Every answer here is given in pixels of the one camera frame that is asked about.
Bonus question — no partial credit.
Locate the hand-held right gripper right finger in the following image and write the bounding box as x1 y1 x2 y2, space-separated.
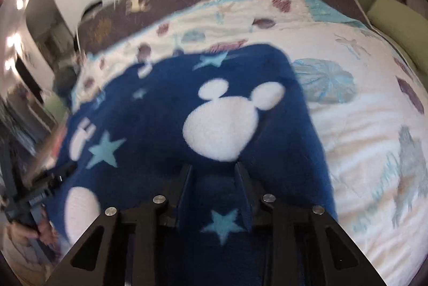
233 161 389 286

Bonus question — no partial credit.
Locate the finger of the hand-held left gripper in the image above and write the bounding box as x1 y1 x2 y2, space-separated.
32 162 78 196

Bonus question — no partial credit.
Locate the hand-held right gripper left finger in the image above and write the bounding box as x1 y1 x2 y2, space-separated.
43 164 195 286

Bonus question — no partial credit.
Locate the blue star-print fleece robe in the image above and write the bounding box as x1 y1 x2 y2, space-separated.
43 43 339 286

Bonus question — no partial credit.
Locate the pile of grey blue clothes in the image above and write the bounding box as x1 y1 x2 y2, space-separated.
53 67 81 106

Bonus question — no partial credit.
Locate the person's left hand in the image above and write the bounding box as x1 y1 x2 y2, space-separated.
6 218 60 251

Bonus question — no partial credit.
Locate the small green cushion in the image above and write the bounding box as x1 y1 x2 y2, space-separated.
43 94 73 122

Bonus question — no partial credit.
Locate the white shell-print quilt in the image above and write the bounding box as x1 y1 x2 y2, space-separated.
72 0 428 286

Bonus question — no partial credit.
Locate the large green pillow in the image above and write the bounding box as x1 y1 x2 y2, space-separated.
367 0 428 73

